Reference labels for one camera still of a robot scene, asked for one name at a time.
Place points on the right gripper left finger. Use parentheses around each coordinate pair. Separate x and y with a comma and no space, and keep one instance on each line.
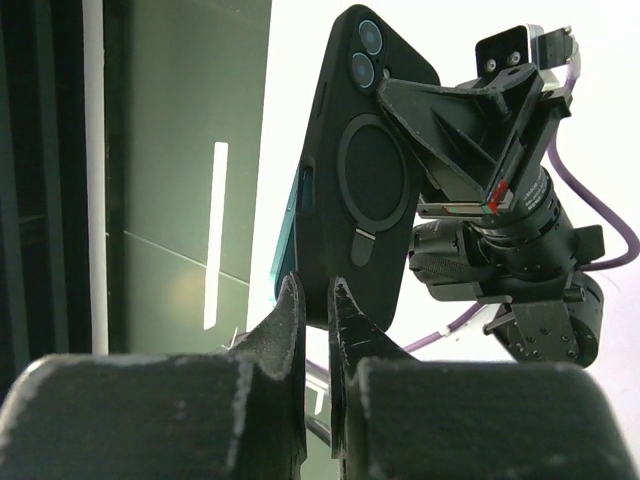
(232,415)

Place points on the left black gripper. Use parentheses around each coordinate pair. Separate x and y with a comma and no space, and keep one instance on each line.
(494,229)

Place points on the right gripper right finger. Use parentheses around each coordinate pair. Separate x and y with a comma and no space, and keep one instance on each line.
(396,417)

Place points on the black phone case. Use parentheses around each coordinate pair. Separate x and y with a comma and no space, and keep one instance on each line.
(358,182)

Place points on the phone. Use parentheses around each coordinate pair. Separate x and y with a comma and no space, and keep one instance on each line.
(284,256)

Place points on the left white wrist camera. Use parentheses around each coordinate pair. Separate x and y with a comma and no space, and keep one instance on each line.
(555,54)

